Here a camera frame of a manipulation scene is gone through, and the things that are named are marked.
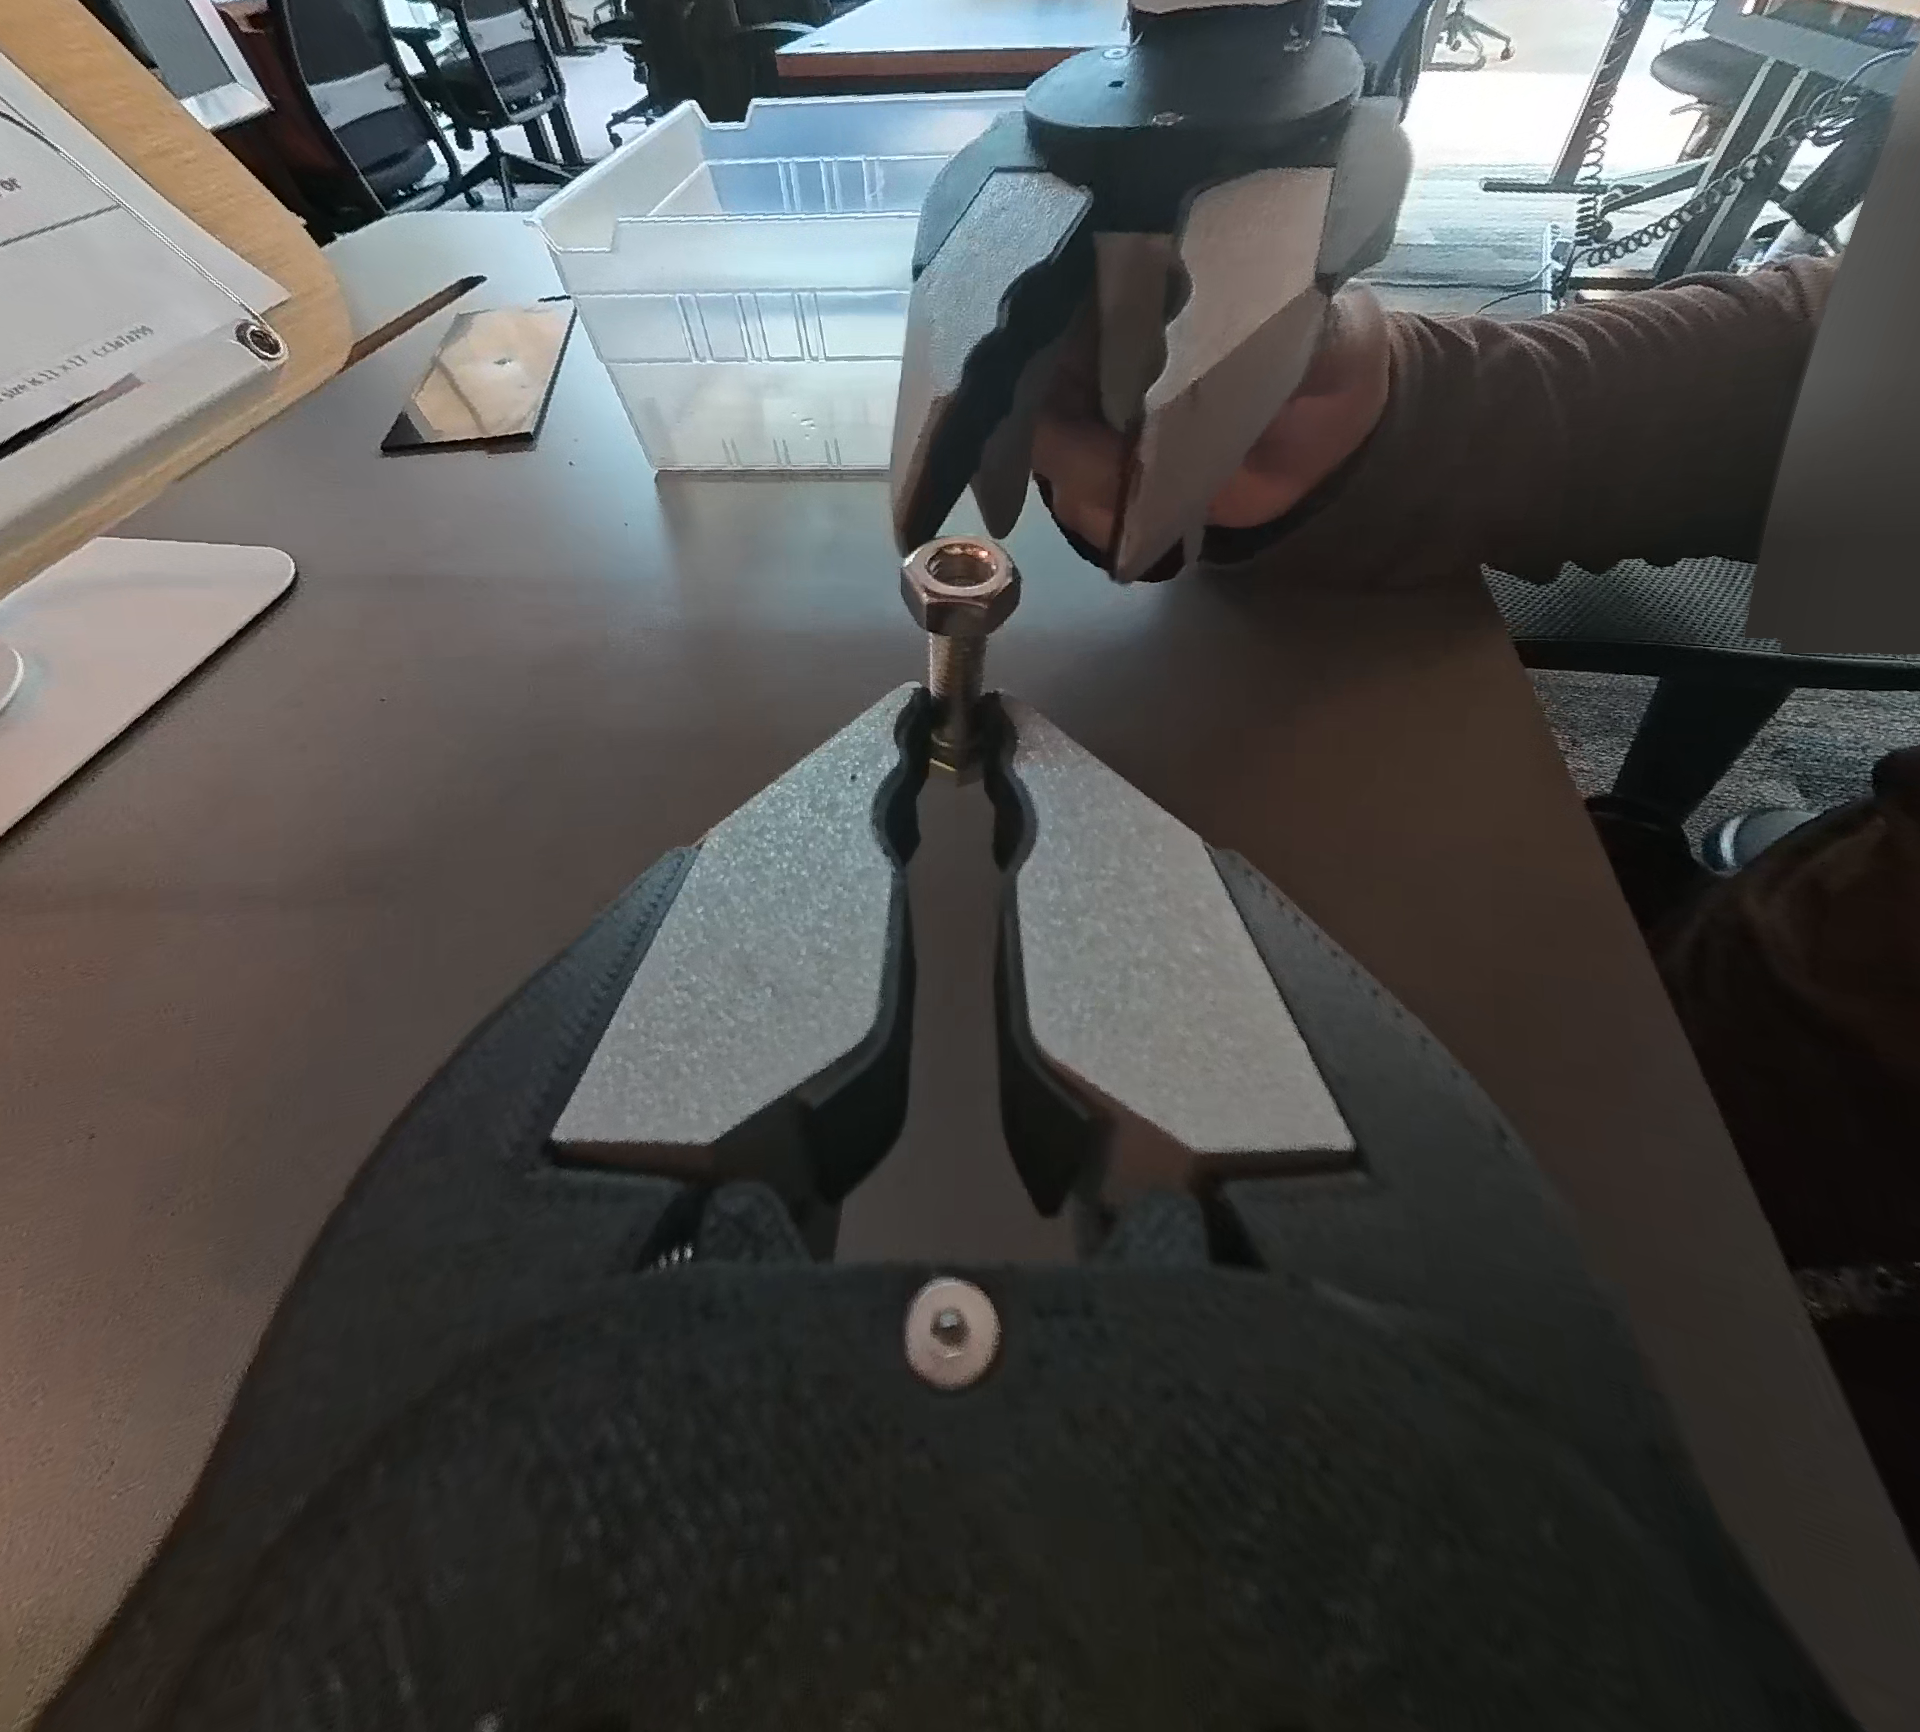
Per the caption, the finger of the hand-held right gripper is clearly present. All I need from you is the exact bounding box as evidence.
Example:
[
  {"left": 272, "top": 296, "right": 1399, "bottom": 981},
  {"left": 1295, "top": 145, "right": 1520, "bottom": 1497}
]
[
  {"left": 889, "top": 174, "right": 1097, "bottom": 552},
  {"left": 1092, "top": 170, "right": 1338, "bottom": 591}
]

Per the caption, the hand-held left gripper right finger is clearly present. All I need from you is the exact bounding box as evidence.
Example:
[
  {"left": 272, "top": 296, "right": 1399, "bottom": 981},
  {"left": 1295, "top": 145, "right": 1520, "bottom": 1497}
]
[{"left": 982, "top": 688, "right": 1363, "bottom": 1221}]

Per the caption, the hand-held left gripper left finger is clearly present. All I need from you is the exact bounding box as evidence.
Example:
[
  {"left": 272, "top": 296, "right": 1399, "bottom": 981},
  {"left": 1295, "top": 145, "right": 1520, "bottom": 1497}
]
[{"left": 543, "top": 683, "right": 918, "bottom": 1216}]

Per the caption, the clear plastic bin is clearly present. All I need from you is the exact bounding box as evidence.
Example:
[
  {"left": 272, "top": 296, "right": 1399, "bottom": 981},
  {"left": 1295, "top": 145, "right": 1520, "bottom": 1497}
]
[{"left": 529, "top": 96, "right": 1035, "bottom": 475}]

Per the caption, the steel hex nut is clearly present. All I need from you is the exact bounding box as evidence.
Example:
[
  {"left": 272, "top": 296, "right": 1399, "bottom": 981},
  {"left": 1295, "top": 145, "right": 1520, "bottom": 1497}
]
[{"left": 897, "top": 537, "right": 1024, "bottom": 630}]

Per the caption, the steel hex bolt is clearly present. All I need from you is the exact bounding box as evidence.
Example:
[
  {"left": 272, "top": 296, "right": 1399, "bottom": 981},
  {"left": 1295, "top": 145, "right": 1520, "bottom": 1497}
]
[{"left": 924, "top": 615, "right": 1004, "bottom": 788}]

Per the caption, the person's right forearm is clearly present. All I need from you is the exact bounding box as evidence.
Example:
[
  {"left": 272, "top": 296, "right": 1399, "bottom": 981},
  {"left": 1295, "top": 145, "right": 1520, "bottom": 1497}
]
[{"left": 1320, "top": 256, "right": 1849, "bottom": 595}]

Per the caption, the person's right hand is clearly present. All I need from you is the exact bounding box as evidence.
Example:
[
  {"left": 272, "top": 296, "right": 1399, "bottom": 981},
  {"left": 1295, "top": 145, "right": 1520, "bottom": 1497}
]
[{"left": 1033, "top": 279, "right": 1399, "bottom": 552}]

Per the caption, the brown-edged office table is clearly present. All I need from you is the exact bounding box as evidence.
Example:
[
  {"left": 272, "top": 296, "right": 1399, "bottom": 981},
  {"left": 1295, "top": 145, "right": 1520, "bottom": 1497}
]
[{"left": 778, "top": 0, "right": 1143, "bottom": 100}]

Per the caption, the black glossy plate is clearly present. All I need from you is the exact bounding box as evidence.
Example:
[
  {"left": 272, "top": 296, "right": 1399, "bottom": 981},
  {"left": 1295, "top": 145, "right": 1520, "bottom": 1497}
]
[{"left": 381, "top": 303, "right": 583, "bottom": 458}]

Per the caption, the wooden display board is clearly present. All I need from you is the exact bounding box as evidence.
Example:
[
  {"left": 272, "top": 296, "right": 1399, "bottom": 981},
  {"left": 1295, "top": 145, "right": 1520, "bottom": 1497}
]
[{"left": 0, "top": 0, "right": 355, "bottom": 595}]

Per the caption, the white stand base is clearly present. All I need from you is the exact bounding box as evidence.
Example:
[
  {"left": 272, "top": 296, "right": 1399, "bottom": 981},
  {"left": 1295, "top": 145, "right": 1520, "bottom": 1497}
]
[{"left": 0, "top": 537, "right": 299, "bottom": 839}]

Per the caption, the printed instruction sheet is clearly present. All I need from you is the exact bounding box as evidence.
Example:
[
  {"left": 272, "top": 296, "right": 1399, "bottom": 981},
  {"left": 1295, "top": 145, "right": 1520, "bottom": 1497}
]
[{"left": 0, "top": 51, "right": 296, "bottom": 460}]

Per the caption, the coiled black cable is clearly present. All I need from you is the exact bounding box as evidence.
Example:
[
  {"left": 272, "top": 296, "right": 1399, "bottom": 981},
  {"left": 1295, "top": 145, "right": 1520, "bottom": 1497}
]
[{"left": 1562, "top": 73, "right": 1892, "bottom": 279}]

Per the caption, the white-handled wire holder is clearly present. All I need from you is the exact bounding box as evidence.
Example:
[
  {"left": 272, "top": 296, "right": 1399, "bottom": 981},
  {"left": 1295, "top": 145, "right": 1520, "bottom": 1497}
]
[{"left": 0, "top": 96, "right": 259, "bottom": 331}]

